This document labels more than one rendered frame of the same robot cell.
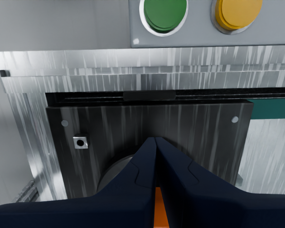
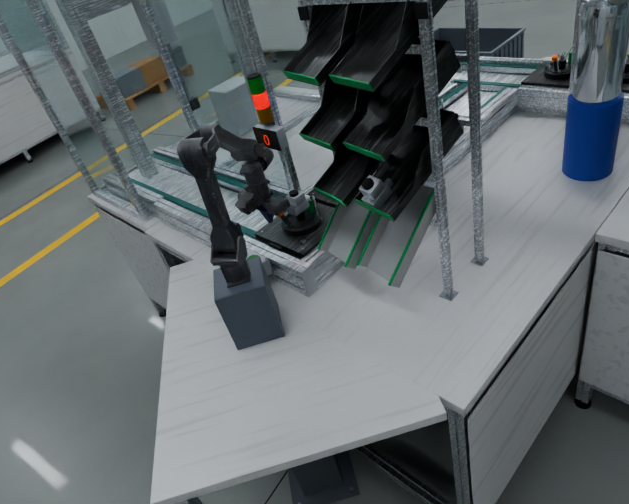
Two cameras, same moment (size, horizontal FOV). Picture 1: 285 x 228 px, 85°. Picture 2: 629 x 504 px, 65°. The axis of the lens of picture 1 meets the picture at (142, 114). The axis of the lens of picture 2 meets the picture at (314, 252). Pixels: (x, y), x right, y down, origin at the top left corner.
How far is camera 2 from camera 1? 1.49 m
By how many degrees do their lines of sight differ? 44
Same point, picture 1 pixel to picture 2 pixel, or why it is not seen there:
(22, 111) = (313, 258)
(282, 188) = not seen: hidden behind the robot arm
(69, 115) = (299, 250)
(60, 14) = (288, 304)
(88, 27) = (283, 296)
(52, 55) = (287, 265)
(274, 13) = not seen: hidden behind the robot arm
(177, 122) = (275, 236)
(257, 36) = not seen: hidden behind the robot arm
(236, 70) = (251, 244)
